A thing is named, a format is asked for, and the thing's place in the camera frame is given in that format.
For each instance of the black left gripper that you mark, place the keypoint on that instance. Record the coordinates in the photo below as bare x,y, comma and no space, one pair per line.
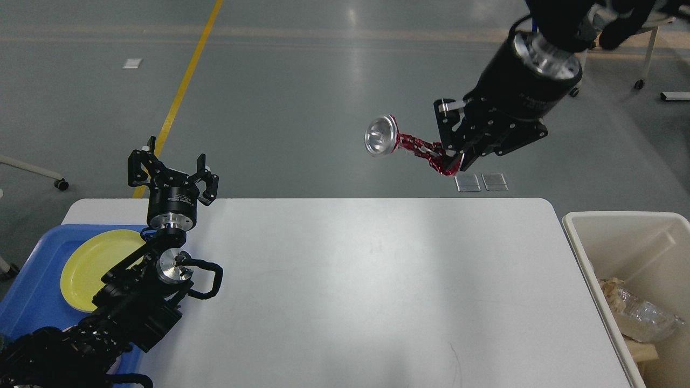
170,206

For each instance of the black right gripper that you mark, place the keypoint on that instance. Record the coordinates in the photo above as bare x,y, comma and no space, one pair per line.
523,82

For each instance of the crushed red can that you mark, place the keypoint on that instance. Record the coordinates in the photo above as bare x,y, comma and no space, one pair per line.
383,137

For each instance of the yellow plastic plate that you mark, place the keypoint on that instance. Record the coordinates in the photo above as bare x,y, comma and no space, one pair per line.
81,276

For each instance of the brown paper ball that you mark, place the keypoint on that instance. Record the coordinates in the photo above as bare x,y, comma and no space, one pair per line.
610,288

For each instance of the clear plastic bottle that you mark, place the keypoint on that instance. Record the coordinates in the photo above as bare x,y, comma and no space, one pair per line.
641,320

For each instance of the brown paper bag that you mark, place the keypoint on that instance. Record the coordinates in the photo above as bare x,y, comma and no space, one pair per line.
642,352

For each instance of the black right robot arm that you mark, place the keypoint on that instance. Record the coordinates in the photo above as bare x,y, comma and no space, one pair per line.
566,25

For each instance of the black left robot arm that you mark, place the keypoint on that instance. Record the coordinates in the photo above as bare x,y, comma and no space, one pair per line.
139,302

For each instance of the floor outlet plate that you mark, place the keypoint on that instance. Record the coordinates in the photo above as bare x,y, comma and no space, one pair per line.
495,182
467,183

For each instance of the white caster leg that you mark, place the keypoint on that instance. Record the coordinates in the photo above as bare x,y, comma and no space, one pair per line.
59,181

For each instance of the blue plastic tray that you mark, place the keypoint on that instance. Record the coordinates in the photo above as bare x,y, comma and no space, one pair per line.
35,299

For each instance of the white office chair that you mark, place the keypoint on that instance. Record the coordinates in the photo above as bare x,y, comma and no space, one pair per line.
600,18

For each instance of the beige plastic bin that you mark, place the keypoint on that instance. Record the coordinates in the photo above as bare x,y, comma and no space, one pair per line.
649,251

